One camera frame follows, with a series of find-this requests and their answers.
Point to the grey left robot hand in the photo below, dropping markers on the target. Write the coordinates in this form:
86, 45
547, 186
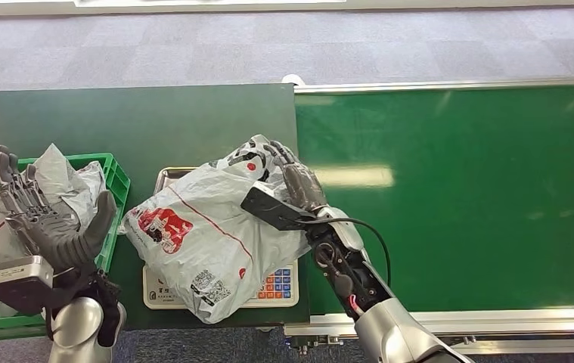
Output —
56, 235

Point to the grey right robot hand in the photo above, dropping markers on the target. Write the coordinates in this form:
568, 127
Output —
301, 185

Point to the grey mailer package red print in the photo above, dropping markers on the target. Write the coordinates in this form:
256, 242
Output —
206, 240

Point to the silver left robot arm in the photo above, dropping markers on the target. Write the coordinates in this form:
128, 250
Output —
76, 325

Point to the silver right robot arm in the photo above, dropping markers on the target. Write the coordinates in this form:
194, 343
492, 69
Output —
392, 330

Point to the crumpled grey mailer package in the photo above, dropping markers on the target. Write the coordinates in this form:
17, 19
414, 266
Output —
66, 175

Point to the green plastic basket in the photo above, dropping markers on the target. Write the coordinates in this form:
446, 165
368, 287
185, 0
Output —
115, 173

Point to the white electronic scale steel tray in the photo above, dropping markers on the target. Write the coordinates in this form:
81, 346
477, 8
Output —
277, 286

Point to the small white round object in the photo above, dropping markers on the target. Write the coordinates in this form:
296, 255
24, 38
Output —
292, 79

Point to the green belt conveyor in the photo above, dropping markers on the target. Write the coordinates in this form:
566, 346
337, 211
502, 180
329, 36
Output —
467, 140

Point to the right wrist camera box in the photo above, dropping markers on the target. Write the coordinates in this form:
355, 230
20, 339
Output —
271, 208

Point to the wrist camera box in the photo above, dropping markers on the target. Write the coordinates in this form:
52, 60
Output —
271, 208
16, 280

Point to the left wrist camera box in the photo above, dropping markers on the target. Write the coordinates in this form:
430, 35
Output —
16, 280

